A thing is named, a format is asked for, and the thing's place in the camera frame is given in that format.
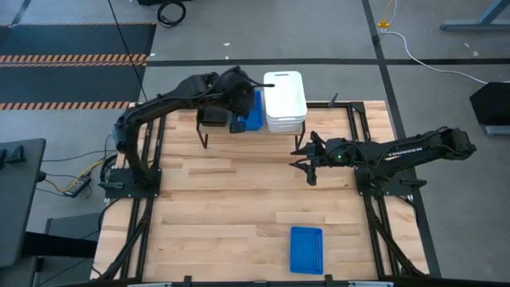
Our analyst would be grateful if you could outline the coiled black cable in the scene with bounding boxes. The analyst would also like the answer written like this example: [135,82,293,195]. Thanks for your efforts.
[156,0,187,29]

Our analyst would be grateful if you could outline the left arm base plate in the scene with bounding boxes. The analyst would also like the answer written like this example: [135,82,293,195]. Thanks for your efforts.
[104,167,163,199]

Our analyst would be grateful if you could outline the black hazard-striped floor mat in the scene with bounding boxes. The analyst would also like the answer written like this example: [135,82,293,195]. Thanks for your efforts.
[0,22,158,112]

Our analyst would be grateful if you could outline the black slotted plastic basket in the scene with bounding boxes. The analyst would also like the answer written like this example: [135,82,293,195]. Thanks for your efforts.
[196,105,232,128]

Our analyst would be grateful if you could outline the grey metal table leg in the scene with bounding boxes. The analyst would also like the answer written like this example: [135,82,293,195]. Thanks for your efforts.
[440,0,510,32]

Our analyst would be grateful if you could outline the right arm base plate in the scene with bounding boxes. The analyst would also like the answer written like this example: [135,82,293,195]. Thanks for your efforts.
[355,165,428,197]

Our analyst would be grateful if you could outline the white floor cable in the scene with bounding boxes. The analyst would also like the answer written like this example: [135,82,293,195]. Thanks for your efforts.
[382,29,490,86]

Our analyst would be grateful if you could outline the yellow hanging cord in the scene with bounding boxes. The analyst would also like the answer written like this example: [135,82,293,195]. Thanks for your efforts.
[377,0,396,30]

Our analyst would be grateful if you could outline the blue slotted plastic basket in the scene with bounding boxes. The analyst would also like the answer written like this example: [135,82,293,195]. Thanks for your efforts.
[288,226,324,276]
[229,89,265,132]

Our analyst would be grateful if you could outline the dark grey equipment base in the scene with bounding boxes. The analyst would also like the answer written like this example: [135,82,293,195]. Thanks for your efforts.
[22,212,103,260]

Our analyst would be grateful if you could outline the black hanging cable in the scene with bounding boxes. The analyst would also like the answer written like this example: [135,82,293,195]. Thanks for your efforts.
[107,0,149,103]

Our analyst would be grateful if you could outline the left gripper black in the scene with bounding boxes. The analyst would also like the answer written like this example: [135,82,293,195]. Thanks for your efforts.
[218,65,277,135]

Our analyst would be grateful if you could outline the black desk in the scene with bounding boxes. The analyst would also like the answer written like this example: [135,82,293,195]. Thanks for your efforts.
[0,138,48,269]

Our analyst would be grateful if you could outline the black power adapter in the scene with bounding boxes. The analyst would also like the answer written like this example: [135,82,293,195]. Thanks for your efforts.
[62,175,92,199]

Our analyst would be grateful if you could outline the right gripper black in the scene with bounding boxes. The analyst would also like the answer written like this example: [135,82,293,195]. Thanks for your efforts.
[288,130,356,187]

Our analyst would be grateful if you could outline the black cart base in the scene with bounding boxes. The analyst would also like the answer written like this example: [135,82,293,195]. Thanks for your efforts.
[469,81,510,136]

